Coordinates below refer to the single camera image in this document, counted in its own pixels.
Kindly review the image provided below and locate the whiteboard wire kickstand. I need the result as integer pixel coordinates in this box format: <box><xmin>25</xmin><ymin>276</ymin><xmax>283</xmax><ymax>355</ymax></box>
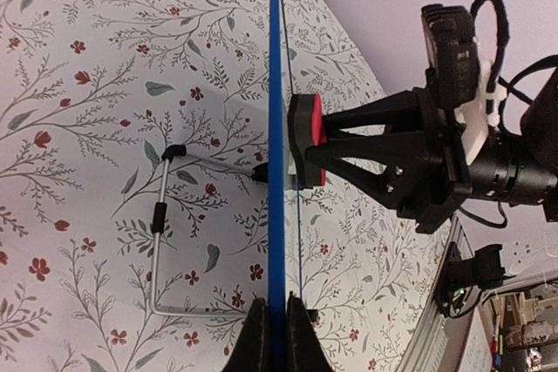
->
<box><xmin>149</xmin><ymin>145</ymin><xmax>245</xmax><ymax>320</ymax></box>

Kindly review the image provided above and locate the floral patterned table mat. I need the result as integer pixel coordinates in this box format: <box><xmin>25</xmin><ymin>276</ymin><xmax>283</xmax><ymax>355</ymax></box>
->
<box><xmin>1</xmin><ymin>0</ymin><xmax>448</xmax><ymax>371</ymax></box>

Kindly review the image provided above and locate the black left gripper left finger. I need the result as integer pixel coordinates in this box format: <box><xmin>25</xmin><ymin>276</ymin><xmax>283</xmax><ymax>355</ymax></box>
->
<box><xmin>222</xmin><ymin>298</ymin><xmax>269</xmax><ymax>372</ymax></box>

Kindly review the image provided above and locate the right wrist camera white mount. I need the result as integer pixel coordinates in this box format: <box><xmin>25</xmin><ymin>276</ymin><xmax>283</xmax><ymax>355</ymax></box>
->
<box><xmin>418</xmin><ymin>3</ymin><xmax>509</xmax><ymax>164</ymax></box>

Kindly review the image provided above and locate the blue-framed whiteboard with writing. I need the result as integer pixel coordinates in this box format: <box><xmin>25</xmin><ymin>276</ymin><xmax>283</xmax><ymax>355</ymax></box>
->
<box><xmin>268</xmin><ymin>0</ymin><xmax>301</xmax><ymax>371</ymax></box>

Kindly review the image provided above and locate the red whiteboard eraser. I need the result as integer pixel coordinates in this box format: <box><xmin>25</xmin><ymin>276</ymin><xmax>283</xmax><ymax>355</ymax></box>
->
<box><xmin>287</xmin><ymin>94</ymin><xmax>326</xmax><ymax>189</ymax></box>

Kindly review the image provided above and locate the aluminium front rail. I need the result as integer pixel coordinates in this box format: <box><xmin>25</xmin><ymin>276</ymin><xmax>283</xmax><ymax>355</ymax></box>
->
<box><xmin>396</xmin><ymin>215</ymin><xmax>472</xmax><ymax>372</ymax></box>

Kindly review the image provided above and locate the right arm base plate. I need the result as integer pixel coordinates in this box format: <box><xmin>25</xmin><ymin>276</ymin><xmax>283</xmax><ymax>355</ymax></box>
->
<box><xmin>434</xmin><ymin>241</ymin><xmax>514</xmax><ymax>320</ymax></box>

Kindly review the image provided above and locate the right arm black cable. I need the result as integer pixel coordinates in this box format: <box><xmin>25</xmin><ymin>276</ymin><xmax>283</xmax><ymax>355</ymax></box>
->
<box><xmin>468</xmin><ymin>0</ymin><xmax>558</xmax><ymax>229</ymax></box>

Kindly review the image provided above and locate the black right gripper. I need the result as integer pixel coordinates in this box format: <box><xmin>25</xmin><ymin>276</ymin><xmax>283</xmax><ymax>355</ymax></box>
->
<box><xmin>304</xmin><ymin>76</ymin><xmax>557</xmax><ymax>233</ymax></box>

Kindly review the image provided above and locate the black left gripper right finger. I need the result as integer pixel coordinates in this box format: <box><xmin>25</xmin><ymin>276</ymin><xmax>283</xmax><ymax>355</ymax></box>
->
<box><xmin>286</xmin><ymin>294</ymin><xmax>333</xmax><ymax>372</ymax></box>

